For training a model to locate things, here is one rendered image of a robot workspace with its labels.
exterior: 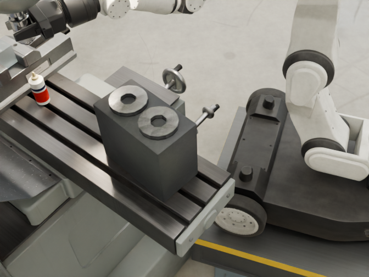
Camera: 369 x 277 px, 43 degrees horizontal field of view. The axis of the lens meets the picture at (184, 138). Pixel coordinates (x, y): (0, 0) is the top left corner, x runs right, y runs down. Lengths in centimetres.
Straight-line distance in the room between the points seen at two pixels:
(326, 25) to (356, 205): 65
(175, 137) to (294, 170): 77
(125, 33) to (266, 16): 96
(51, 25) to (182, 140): 43
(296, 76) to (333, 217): 52
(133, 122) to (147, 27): 222
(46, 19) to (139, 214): 51
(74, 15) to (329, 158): 89
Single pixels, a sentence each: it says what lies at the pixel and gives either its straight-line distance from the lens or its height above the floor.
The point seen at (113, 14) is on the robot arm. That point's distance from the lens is 123.
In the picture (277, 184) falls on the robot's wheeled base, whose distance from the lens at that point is 165.
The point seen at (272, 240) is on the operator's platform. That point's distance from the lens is 173.
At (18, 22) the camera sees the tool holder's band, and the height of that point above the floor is 127.
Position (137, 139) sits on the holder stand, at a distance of 101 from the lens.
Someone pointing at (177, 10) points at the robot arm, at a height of 113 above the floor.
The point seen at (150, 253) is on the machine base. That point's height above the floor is 20.
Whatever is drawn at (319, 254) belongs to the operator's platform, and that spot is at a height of 40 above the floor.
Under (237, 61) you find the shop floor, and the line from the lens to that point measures 294.
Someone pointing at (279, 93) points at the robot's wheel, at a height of 60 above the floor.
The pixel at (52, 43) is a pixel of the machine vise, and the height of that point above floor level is 103.
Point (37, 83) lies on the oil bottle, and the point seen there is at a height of 104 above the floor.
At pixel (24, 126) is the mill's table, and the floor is 96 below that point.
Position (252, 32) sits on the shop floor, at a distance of 318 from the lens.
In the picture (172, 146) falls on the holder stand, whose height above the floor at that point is 114.
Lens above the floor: 191
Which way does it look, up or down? 50 degrees down
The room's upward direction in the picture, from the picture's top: 3 degrees counter-clockwise
